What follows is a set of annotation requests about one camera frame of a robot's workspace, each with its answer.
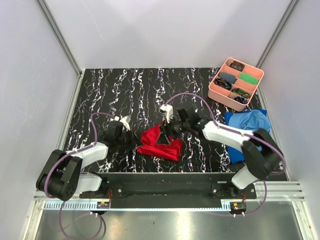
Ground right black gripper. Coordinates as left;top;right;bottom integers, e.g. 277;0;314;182
156;114;190;146

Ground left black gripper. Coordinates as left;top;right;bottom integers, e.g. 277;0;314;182
115;127;143;150

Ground red cloth napkin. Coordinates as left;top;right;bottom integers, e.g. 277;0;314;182
137;124;183;162

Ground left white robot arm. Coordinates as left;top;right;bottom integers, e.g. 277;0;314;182
35;116;135;202

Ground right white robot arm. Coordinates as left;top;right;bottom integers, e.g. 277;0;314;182
160;104;284;199

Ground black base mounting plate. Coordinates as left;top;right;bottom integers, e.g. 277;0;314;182
74;172;256;201

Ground multicolour bands left compartment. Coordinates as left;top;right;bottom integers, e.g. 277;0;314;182
214;77;232;91

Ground multicolour bands compartment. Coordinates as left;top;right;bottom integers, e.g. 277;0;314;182
214;77;232;91
231;88;251;99

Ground multicolour bands front compartment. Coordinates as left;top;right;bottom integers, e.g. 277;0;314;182
231;88;251;99

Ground pink divided organizer tray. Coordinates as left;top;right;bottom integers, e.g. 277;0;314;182
208;57;265;112

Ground grey-blue cloth in tray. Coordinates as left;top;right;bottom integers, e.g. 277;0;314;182
219;72;237;84

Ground light blue bucket hat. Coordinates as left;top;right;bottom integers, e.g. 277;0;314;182
224;109;272;133

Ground green cloth in tray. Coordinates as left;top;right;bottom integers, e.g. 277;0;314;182
239;72;259;85

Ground dark patterned item in tray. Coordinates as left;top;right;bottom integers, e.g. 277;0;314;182
229;60;245;72

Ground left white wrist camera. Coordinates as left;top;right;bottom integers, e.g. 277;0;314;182
113;115;131;131

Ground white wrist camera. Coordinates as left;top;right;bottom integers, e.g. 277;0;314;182
159;104;174;123
113;115;131;131

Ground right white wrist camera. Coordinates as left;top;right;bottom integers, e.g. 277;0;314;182
159;104;174;123

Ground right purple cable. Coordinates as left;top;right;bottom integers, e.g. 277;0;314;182
164;92;286;217

